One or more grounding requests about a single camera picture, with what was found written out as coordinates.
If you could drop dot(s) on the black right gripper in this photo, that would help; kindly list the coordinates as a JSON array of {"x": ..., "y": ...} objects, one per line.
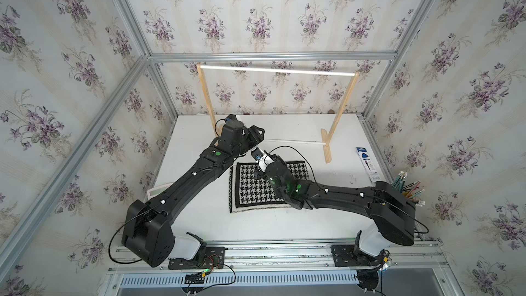
[{"x": 277, "y": 160}]

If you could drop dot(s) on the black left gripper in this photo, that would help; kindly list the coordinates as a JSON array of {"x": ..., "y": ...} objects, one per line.
[{"x": 254, "y": 135}]

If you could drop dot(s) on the black white houndstooth scarf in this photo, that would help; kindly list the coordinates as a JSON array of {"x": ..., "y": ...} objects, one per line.
[{"x": 247, "y": 193}]

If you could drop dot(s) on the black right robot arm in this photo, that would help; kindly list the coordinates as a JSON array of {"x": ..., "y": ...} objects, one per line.
[{"x": 392, "y": 214}]

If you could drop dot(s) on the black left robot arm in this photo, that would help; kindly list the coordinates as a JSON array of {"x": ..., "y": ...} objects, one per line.
[{"x": 147, "y": 229}]

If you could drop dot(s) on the wooden clothes rack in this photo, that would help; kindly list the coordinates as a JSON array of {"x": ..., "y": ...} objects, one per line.
[{"x": 279, "y": 89}]

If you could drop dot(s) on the white blue flat box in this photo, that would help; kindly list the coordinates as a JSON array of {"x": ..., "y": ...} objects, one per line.
[{"x": 368, "y": 165}]

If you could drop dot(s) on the white green flat device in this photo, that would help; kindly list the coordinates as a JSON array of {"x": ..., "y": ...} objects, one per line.
[{"x": 155, "y": 191}]

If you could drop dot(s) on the yellow pencil cup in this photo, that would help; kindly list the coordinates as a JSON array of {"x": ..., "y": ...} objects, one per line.
[{"x": 410, "y": 190}]

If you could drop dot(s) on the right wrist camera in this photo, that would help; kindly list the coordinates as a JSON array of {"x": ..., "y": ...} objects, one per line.
[{"x": 258, "y": 154}]

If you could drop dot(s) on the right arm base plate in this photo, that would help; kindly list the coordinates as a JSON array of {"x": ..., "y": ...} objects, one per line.
[{"x": 352, "y": 256}]

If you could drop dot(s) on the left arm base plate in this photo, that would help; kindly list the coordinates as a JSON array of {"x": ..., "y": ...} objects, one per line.
[{"x": 208, "y": 258}]

